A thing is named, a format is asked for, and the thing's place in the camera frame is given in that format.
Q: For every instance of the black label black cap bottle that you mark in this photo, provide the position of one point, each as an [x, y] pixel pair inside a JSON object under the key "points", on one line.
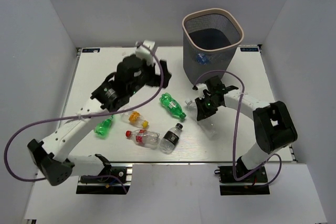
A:
{"points": [[170, 139]]}

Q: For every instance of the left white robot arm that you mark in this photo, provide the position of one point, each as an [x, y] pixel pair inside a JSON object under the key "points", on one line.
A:
{"points": [[52, 155]]}

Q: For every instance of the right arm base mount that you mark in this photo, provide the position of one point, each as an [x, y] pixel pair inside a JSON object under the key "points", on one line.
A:
{"points": [[252, 185]]}

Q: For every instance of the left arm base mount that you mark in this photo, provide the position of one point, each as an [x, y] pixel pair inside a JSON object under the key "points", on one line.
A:
{"points": [[111, 178]]}

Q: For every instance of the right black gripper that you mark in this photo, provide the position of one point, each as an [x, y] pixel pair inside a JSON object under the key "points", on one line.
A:
{"points": [[202, 112]]}

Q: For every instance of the red label red cap bottle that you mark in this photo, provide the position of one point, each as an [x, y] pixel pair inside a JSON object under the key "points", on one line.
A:
{"points": [[144, 138]]}

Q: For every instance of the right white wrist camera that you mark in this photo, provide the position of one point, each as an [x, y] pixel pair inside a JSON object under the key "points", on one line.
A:
{"points": [[202, 91]]}

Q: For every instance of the clear unlabeled plastic bottle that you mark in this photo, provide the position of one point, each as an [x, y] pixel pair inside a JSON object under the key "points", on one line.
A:
{"points": [[206, 125]]}

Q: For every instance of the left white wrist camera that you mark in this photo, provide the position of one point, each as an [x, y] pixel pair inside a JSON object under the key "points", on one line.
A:
{"points": [[144, 51]]}

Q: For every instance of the orange label yellow cap bottle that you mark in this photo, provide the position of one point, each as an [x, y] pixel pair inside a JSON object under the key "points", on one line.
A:
{"points": [[134, 118]]}

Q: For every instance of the green bottle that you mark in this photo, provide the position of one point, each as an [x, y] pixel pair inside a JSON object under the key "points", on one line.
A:
{"points": [[172, 106], [102, 130]]}

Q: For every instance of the grey mesh waste bin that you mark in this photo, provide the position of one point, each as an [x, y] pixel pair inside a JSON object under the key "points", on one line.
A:
{"points": [[210, 40]]}

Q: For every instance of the blue label plastic bottle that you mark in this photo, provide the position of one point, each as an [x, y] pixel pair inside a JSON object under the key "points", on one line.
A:
{"points": [[202, 59]]}

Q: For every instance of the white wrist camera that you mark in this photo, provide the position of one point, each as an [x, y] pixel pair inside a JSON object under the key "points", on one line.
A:
{"points": [[144, 51], [202, 91]]}

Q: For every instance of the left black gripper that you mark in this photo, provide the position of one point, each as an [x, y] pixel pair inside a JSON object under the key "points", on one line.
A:
{"points": [[156, 79]]}

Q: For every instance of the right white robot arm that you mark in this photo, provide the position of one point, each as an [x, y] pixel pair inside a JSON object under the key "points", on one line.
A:
{"points": [[273, 125]]}

